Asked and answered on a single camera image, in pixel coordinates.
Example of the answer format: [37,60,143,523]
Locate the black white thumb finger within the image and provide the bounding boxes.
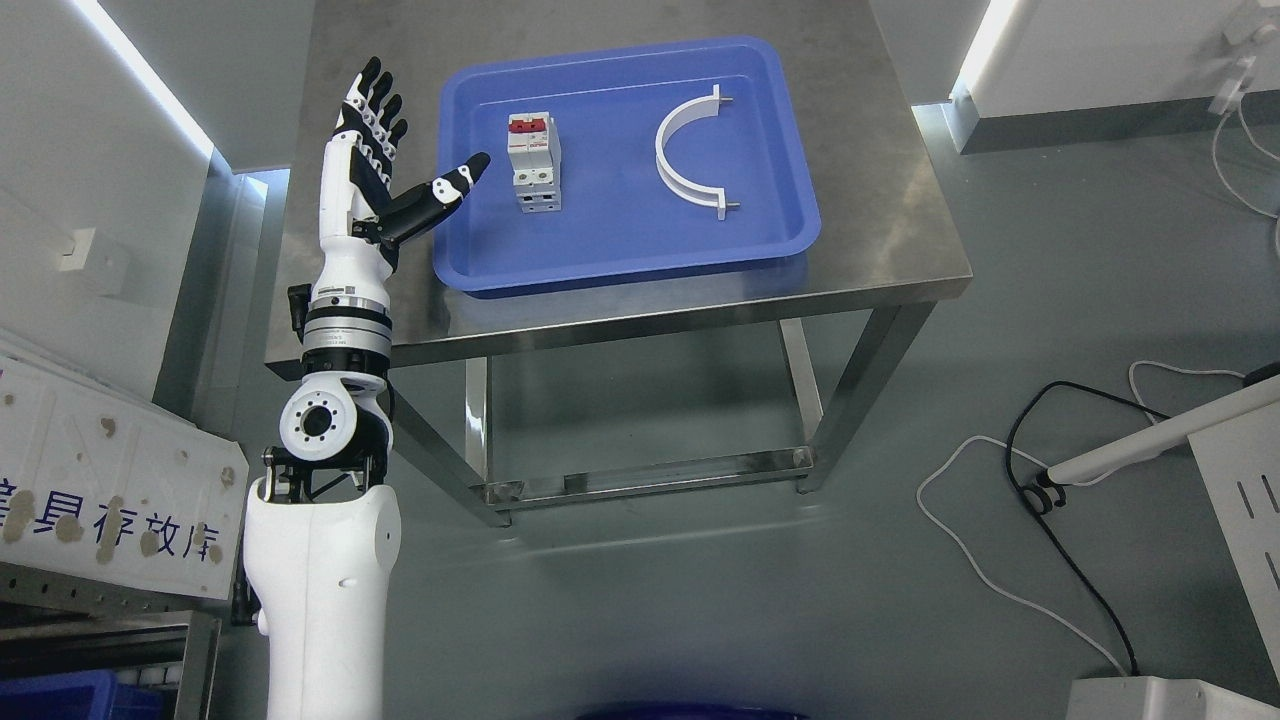
[352,152,492,249]

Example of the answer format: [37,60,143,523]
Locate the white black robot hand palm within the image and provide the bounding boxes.
[319,131,399,269]

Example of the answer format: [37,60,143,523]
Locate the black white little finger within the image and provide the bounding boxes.
[334,56,381,136]

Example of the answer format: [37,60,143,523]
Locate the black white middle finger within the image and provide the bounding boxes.
[364,94,403,167]

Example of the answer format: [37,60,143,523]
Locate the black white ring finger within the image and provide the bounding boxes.
[349,73,394,146]

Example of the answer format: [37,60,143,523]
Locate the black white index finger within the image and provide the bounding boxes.
[374,118,408,191]

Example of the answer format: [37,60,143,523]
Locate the white red circuit breaker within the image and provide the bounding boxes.
[506,111,563,214]

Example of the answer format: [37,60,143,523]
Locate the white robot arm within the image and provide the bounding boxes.
[241,56,490,719]

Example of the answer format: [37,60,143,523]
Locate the metal shelf rack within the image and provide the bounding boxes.
[1,562,221,719]

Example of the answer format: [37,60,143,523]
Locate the white sign board blue letters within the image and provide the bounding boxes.
[1,332,248,600]

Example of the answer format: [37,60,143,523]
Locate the blue storage bin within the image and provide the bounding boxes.
[1,670,164,719]

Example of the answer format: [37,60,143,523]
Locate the white box bottom right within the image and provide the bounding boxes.
[1065,676,1279,719]

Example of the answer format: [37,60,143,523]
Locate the white wall socket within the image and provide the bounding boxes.
[58,228,132,297]

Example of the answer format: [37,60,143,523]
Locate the white semicircular bracket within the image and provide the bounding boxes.
[654,83,741,222]

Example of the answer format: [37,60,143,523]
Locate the black cable on floor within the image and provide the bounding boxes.
[1005,380,1171,678]

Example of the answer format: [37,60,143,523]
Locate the white cable on floor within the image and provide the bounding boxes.
[916,360,1245,676]

